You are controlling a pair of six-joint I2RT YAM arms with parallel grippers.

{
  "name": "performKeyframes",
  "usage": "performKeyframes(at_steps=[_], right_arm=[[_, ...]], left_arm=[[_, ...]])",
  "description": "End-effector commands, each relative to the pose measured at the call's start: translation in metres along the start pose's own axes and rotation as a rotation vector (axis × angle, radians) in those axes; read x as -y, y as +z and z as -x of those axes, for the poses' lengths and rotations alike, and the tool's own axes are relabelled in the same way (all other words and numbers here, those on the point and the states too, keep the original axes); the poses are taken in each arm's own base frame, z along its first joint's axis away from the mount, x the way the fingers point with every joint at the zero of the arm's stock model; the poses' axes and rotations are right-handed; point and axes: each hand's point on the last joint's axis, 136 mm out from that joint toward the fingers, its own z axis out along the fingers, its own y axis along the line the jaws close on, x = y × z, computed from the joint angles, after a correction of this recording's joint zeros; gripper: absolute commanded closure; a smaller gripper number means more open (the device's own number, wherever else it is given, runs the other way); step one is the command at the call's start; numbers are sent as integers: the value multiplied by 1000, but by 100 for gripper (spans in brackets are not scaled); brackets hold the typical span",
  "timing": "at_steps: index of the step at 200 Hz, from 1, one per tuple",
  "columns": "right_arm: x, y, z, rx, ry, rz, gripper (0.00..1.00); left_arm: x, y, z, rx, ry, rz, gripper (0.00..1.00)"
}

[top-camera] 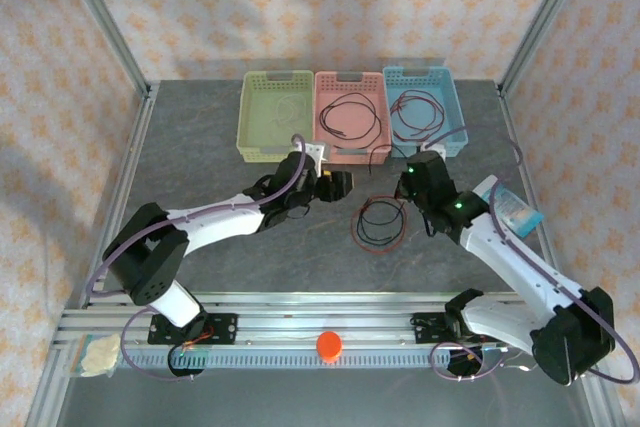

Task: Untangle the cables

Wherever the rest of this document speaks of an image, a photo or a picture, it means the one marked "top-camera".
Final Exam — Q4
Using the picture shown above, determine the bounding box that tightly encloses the blue white wipes packet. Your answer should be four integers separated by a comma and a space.
472, 175, 545, 239

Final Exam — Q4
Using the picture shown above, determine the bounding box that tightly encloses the green plastic basket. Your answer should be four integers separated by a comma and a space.
235, 70, 316, 164

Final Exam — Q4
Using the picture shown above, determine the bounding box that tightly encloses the small beige bag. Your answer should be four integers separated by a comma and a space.
69, 335, 121, 378

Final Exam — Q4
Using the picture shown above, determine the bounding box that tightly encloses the black cable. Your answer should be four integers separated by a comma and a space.
332, 96, 384, 152
358, 199, 406, 243
368, 145, 394, 176
318, 93, 382, 141

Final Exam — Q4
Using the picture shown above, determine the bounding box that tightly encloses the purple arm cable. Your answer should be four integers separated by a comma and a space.
88, 134, 321, 384
419, 124, 640, 386

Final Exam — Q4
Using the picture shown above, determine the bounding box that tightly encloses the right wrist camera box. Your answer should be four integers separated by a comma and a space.
419, 142, 450, 161

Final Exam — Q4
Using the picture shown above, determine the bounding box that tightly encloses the orange round button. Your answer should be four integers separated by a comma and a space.
315, 330, 344, 363

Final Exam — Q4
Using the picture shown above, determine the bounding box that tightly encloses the pink plastic basket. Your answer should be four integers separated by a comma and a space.
311, 70, 392, 166

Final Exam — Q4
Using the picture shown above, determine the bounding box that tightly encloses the grey slotted cable duct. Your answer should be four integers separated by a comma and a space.
119, 348, 484, 371

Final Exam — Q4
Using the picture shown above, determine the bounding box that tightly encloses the aluminium table side rail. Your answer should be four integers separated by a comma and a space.
497, 81, 629, 427
27, 81, 161, 427

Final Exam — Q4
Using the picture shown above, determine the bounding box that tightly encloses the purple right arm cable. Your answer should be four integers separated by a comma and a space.
419, 124, 640, 386

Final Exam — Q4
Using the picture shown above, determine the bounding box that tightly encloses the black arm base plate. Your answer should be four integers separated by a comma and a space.
147, 313, 239, 347
409, 311, 504, 346

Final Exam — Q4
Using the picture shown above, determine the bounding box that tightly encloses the white cable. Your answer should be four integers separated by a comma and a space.
272, 95, 309, 137
269, 93, 309, 137

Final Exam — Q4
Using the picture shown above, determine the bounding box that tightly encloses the blue plastic basket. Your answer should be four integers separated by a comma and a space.
382, 65, 470, 158

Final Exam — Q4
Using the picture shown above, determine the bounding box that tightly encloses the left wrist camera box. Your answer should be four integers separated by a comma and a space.
299, 140, 331, 166

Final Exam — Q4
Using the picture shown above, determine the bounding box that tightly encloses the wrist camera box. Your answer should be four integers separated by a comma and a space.
299, 140, 331, 166
419, 142, 450, 161

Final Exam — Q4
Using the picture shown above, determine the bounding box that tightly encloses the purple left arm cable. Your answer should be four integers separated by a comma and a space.
88, 134, 321, 384

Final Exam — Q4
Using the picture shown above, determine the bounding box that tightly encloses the aluminium mounting rail beam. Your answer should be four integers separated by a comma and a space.
54, 290, 601, 351

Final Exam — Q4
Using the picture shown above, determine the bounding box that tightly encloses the thin silver wire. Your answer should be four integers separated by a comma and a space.
499, 346, 541, 376

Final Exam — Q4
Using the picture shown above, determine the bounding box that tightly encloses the aluminium frame post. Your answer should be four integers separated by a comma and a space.
497, 0, 599, 96
52, 0, 154, 96

